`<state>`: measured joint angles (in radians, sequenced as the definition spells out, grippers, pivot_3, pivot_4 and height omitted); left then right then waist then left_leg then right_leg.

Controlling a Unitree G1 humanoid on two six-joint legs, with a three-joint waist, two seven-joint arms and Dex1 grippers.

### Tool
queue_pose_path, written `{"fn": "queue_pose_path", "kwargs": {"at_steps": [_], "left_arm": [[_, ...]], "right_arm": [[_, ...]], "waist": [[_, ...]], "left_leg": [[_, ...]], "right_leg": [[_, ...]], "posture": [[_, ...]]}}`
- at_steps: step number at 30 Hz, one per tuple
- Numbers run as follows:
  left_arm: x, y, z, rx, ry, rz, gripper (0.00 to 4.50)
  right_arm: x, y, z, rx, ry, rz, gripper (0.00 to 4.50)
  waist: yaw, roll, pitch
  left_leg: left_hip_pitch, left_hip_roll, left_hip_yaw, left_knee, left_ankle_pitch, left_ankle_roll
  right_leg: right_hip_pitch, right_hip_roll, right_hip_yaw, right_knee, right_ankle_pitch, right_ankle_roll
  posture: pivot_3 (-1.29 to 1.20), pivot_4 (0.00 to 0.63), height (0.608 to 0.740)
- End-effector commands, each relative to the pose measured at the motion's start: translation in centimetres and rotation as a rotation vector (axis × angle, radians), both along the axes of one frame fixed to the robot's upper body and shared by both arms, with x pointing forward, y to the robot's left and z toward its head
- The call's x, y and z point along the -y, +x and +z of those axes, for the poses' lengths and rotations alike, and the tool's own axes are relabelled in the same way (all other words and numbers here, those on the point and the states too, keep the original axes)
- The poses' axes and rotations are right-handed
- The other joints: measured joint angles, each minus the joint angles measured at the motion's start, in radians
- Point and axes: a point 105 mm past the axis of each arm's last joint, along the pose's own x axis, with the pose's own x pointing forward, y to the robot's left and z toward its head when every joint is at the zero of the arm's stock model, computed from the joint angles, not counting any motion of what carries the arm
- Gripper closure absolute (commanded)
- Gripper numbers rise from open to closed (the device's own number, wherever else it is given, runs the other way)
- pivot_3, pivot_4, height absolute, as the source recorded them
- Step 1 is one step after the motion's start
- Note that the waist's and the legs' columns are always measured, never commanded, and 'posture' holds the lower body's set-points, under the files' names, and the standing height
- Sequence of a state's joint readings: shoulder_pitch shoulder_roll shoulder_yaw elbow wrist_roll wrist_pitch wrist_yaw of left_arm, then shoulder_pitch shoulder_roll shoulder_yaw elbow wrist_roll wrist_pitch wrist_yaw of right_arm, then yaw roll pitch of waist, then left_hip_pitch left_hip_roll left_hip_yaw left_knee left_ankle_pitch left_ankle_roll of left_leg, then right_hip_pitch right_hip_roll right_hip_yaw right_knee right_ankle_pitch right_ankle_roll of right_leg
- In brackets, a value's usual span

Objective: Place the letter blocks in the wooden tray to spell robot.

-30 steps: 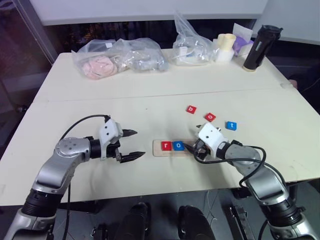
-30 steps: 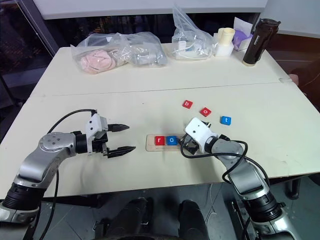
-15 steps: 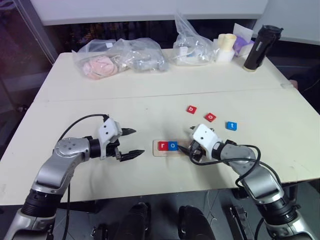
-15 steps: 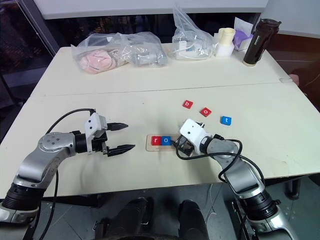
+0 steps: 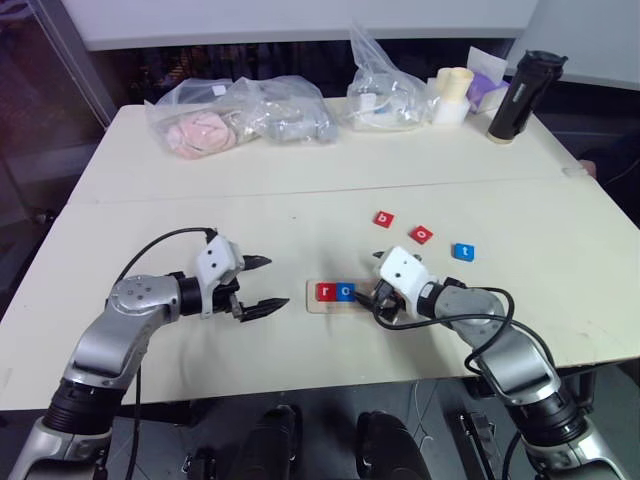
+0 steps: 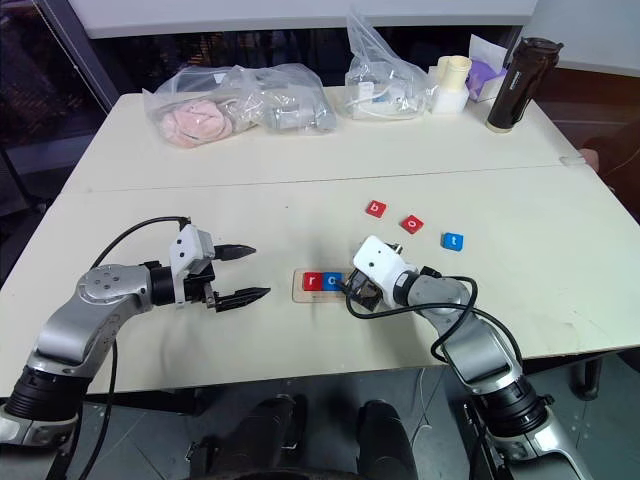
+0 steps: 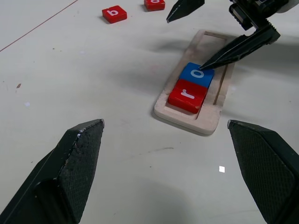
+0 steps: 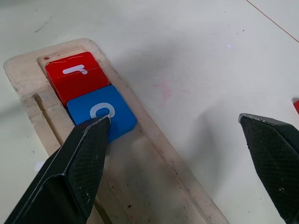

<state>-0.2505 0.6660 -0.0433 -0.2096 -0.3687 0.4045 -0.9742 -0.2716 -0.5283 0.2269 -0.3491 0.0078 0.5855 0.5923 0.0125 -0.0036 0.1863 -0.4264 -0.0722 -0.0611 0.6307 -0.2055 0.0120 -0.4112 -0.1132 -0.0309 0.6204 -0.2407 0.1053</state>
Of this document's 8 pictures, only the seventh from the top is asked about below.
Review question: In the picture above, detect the red letter r block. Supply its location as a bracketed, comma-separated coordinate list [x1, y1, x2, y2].
[167, 79, 209, 115]

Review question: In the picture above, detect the blue letter o block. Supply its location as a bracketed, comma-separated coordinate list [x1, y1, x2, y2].
[179, 62, 215, 89]

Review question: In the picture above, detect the wooden letter tray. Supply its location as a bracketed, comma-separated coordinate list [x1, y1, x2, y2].
[153, 29, 236, 136]

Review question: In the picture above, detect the red letter b block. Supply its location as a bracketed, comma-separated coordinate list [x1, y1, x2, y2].
[101, 6, 128, 24]

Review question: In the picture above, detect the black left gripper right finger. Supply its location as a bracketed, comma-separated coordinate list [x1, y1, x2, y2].
[227, 119, 299, 224]

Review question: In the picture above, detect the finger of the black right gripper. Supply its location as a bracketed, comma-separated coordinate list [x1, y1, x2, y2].
[166, 0, 206, 24]
[199, 21, 281, 70]

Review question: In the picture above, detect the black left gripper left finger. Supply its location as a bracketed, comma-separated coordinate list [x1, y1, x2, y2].
[0, 119, 105, 224]

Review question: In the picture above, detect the red letter o block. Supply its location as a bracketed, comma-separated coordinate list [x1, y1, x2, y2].
[143, 0, 166, 12]

